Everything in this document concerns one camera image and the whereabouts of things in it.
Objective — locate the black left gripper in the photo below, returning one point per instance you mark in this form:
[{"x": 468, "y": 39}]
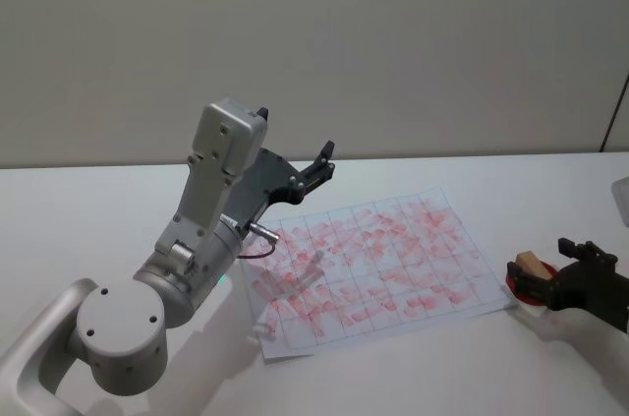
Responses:
[{"x": 258, "y": 187}]

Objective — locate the wooden stamp block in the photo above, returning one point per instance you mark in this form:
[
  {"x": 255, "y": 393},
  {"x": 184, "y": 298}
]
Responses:
[{"x": 533, "y": 262}]

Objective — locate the round red ink pad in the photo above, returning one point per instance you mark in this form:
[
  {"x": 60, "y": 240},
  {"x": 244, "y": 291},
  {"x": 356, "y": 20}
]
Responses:
[{"x": 522, "y": 292}]

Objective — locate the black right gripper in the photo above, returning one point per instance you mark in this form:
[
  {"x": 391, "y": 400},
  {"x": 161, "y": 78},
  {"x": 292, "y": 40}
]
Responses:
[{"x": 592, "y": 288}]

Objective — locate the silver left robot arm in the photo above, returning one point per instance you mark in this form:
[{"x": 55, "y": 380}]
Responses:
[{"x": 123, "y": 322}]

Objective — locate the gridded paper with red stamps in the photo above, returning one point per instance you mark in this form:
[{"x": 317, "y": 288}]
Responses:
[{"x": 388, "y": 268}]

